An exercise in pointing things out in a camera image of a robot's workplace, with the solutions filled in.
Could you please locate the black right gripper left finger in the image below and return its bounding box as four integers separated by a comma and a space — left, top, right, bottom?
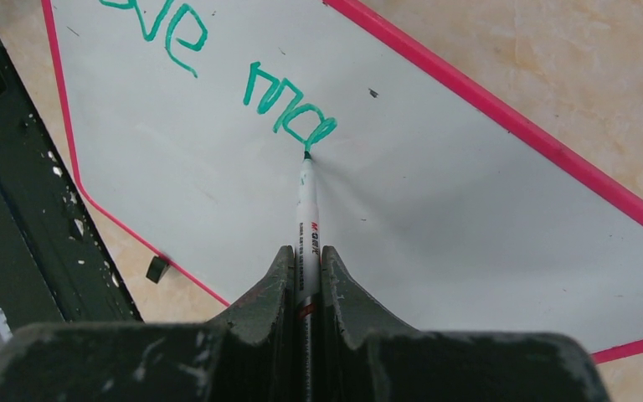
0, 245, 299, 401

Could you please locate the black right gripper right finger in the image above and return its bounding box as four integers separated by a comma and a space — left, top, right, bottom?
321, 246, 610, 401

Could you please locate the green white marker pen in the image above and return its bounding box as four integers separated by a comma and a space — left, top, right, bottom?
295, 151, 321, 401

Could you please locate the pink framed whiteboard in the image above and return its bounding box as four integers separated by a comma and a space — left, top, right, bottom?
42, 1, 643, 362

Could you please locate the black whiteboard clip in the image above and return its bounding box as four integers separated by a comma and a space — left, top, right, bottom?
146, 255, 170, 284

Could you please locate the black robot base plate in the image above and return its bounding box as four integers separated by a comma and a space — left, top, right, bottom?
0, 40, 141, 331

